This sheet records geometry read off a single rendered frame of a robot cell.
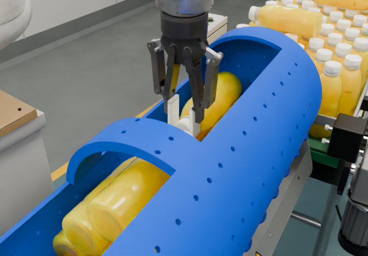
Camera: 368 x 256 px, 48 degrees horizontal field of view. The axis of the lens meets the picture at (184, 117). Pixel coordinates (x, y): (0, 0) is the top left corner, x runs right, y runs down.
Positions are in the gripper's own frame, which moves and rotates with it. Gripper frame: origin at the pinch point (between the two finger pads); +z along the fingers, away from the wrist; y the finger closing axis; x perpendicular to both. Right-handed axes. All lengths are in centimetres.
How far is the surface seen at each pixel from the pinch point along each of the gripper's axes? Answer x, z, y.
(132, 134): -19.6, -9.9, 3.2
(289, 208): 15.7, 27.8, 19.0
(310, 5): 85, 3, 1
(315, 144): 37.1, 23.7, 18.8
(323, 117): 38.1, 15.7, 19.2
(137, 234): -31.8, -8.1, 12.4
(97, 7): 257, 96, -244
